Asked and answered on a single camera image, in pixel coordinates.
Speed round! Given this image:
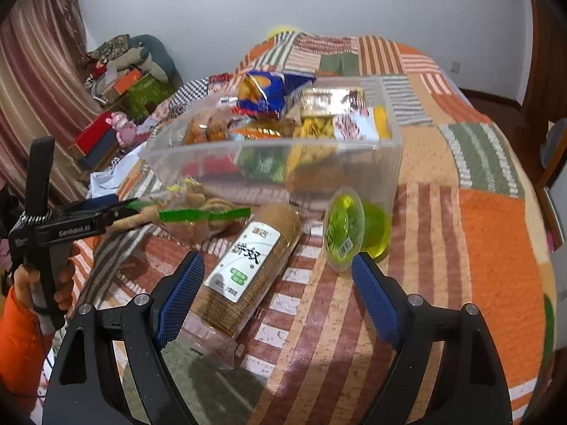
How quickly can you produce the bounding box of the brown biscuit roll pack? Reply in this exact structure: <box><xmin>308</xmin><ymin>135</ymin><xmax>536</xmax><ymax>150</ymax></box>
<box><xmin>191</xmin><ymin>203</ymin><xmax>303</xmax><ymax>338</ymax></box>

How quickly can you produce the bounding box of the yellow white chips bag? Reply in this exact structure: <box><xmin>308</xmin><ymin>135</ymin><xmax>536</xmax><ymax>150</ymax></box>
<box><xmin>286</xmin><ymin>104</ymin><xmax>392</xmax><ymax>173</ymax></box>

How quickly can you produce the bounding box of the yellow hoop behind bed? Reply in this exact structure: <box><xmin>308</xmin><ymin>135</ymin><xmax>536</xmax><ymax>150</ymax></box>
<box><xmin>266</xmin><ymin>25</ymin><xmax>296</xmax><ymax>39</ymax></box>

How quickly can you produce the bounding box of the red striped curtain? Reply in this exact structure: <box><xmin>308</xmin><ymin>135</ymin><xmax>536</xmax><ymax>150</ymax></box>
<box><xmin>1</xmin><ymin>0</ymin><xmax>100</xmax><ymax>204</ymax></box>

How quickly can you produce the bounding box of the green jelly cup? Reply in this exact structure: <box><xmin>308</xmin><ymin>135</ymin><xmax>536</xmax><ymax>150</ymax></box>
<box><xmin>324</xmin><ymin>186</ymin><xmax>392</xmax><ymax>272</ymax></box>

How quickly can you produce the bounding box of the blue snack bag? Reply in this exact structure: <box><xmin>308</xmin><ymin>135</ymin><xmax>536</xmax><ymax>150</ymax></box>
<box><xmin>237</xmin><ymin>70</ymin><xmax>315</xmax><ymax>119</ymax></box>

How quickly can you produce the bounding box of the green patterned box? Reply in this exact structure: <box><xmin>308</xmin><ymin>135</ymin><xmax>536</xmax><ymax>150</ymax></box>
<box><xmin>123</xmin><ymin>75</ymin><xmax>175</xmax><ymax>122</ymax></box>

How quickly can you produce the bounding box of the orange sleeve forearm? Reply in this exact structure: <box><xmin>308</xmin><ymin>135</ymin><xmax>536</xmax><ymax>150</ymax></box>
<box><xmin>0</xmin><ymin>288</ymin><xmax>52</xmax><ymax>396</ymax></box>

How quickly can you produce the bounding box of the wooden door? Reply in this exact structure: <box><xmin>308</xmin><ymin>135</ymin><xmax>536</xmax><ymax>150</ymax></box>
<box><xmin>522</xmin><ymin>0</ymin><xmax>567</xmax><ymax>121</ymax></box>

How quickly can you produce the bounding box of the person left hand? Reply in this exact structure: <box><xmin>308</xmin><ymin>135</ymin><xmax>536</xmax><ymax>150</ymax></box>
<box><xmin>13</xmin><ymin>246</ymin><xmax>80</xmax><ymax>316</ymax></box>

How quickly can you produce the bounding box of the fried buns clear bag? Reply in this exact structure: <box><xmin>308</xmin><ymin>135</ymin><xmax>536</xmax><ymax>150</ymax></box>
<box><xmin>184</xmin><ymin>111</ymin><xmax>236</xmax><ymax>145</ymax></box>

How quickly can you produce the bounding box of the clear plastic storage bin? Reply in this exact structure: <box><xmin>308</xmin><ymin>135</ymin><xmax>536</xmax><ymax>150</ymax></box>
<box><xmin>141</xmin><ymin>77</ymin><xmax>403</xmax><ymax>214</ymax></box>

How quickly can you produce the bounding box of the wall power socket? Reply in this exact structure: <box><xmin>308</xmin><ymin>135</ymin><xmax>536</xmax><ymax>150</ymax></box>
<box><xmin>450</xmin><ymin>61</ymin><xmax>460</xmax><ymax>74</ymax></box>

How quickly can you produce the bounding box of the orange cardboard box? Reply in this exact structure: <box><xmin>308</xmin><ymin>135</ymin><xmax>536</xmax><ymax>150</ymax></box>
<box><xmin>102</xmin><ymin>68</ymin><xmax>142</xmax><ymax>103</ymax></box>

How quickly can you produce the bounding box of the red white snack bag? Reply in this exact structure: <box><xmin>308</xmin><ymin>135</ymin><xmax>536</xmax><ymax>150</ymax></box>
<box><xmin>180</xmin><ymin>155</ymin><xmax>239</xmax><ymax>179</ymax></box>

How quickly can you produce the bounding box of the patchwork striped bed quilt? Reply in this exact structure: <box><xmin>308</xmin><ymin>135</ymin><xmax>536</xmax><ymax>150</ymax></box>
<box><xmin>70</xmin><ymin>30</ymin><xmax>558</xmax><ymax>425</ymax></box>

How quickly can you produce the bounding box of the pink bunny toy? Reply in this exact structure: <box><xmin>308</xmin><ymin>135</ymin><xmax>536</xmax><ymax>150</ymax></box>
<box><xmin>106</xmin><ymin>111</ymin><xmax>136</xmax><ymax>149</ymax></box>

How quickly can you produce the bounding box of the red gift box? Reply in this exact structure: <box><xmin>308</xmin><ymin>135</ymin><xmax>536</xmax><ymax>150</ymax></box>
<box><xmin>68</xmin><ymin>111</ymin><xmax>112</xmax><ymax>159</ymax></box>

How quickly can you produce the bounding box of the round cookie pack orange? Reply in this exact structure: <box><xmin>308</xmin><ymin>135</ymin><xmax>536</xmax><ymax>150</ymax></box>
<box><xmin>230</xmin><ymin>124</ymin><xmax>292</xmax><ymax>140</ymax></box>

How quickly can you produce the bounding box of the white plastic bag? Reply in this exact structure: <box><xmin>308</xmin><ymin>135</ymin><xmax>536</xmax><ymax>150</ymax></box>
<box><xmin>88</xmin><ymin>154</ymin><xmax>139</xmax><ymax>199</ymax></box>

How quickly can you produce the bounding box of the green peas snack bag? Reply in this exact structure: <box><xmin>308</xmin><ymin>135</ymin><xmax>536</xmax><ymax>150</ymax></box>
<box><xmin>236</xmin><ymin>147</ymin><xmax>287</xmax><ymax>183</ymax></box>

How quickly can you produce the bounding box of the grey stuffed pillow pile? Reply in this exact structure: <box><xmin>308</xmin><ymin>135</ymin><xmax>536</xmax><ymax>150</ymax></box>
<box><xmin>78</xmin><ymin>34</ymin><xmax>182</xmax><ymax>88</ymax></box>

